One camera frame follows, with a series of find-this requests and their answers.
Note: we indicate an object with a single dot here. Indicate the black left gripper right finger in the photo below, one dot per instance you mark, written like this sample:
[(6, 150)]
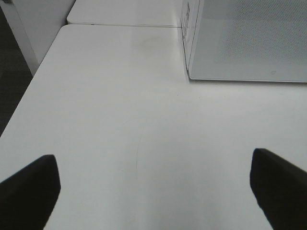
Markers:
[(280, 189)]

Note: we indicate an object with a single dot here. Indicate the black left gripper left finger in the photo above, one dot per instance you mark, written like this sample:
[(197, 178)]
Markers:
[(28, 197)]

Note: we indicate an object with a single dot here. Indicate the white microwave oven body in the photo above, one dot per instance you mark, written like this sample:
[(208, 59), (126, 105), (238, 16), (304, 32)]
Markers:
[(249, 40)]

